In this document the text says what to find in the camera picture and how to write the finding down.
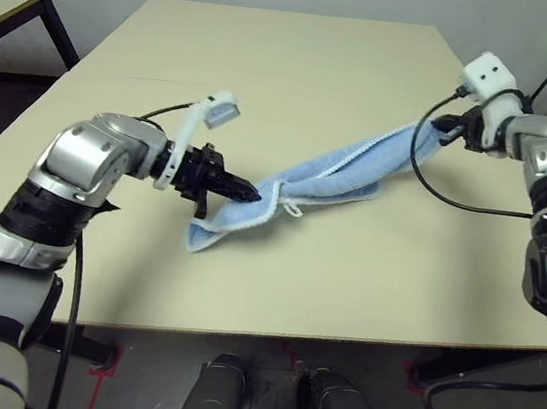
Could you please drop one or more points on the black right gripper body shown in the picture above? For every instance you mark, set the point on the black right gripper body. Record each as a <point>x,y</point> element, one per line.
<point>472,130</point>

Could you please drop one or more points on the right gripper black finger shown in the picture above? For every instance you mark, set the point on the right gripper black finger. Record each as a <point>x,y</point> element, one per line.
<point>451,137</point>
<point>448,121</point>

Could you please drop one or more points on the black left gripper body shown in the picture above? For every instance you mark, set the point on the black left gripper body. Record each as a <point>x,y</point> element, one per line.
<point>202,170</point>

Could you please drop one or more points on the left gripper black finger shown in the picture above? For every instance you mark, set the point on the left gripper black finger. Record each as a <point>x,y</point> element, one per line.
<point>238,185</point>
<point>234,196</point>

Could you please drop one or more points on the light blue towel white trim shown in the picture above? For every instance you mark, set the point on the light blue towel white trim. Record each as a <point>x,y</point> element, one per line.
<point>327,176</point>

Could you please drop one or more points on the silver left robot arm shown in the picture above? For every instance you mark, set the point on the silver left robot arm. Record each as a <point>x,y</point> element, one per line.
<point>83,154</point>

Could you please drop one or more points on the black robot left foot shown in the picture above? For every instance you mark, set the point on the black robot left foot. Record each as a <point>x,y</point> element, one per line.
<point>215,393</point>

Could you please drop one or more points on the black table base foot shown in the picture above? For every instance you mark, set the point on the black table base foot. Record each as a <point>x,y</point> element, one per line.
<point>88,346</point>
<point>437,375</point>

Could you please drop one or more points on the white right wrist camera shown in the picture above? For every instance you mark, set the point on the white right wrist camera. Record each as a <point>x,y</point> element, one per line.
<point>489,76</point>

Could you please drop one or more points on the beige side table black frame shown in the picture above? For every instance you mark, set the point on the beige side table black frame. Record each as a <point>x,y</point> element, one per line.
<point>7,3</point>

